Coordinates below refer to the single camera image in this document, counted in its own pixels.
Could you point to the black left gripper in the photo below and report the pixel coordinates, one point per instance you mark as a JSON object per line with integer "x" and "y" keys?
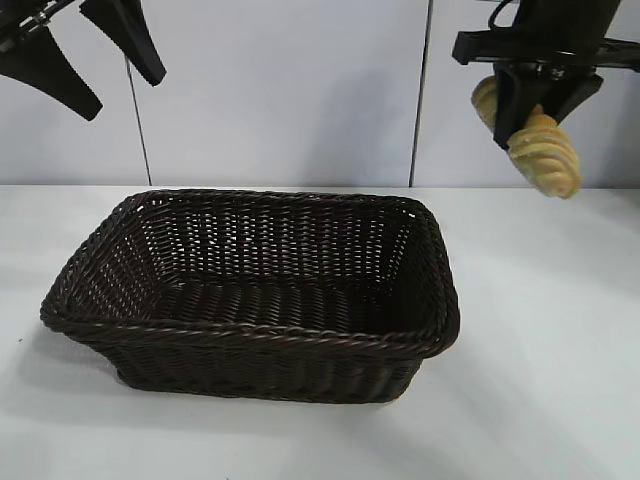
{"x": 30, "y": 15}

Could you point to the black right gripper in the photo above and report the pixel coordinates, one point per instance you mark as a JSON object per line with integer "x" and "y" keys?
{"x": 560, "y": 30}

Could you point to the long twisted bread loaf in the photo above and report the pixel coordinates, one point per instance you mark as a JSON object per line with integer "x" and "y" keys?
{"x": 550, "y": 165}

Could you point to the dark brown woven basket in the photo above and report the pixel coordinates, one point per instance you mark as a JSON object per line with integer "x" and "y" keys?
{"x": 280, "y": 310}

